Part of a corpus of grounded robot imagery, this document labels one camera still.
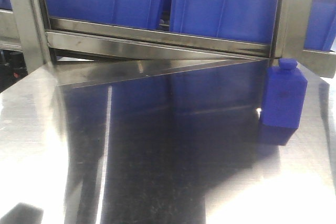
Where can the blue bottle-shaped part right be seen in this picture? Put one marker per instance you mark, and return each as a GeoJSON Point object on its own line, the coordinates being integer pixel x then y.
{"type": "Point", "coordinates": [284, 94]}

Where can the stainless steel shelf rack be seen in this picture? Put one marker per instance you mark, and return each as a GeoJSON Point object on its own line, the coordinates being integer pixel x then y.
{"type": "Point", "coordinates": [27, 27]}

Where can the blue plastic bin middle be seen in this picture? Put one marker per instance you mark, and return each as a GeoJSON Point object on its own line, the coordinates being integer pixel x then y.
{"type": "Point", "coordinates": [242, 20]}

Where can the blue plastic bin far right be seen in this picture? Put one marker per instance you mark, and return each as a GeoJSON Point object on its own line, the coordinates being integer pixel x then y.
{"type": "Point", "coordinates": [320, 33]}

